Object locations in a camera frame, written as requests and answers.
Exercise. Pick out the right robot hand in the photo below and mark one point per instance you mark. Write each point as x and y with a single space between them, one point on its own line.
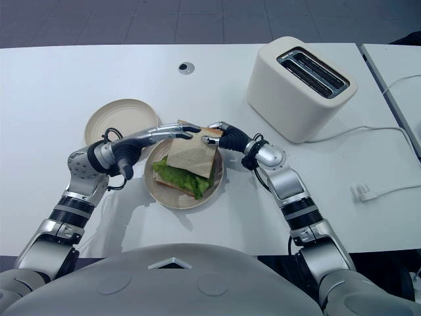
233 138

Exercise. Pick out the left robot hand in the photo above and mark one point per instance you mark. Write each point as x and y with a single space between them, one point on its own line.
131 148

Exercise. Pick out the bread slice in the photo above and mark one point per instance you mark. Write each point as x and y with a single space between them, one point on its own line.
189 154
174 188

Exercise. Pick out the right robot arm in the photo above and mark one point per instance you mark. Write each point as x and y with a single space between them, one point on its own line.
289 187

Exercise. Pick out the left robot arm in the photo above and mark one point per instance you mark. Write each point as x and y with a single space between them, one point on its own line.
79 187

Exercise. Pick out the cream plate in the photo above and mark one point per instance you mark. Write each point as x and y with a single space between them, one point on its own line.
121 115
177 201

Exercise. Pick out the green lettuce leaf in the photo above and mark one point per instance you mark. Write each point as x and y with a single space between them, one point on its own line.
181 177

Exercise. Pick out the cream toaster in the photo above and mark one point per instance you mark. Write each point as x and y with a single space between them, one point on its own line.
289 105

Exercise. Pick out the robot body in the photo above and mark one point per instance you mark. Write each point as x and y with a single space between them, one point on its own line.
164 283

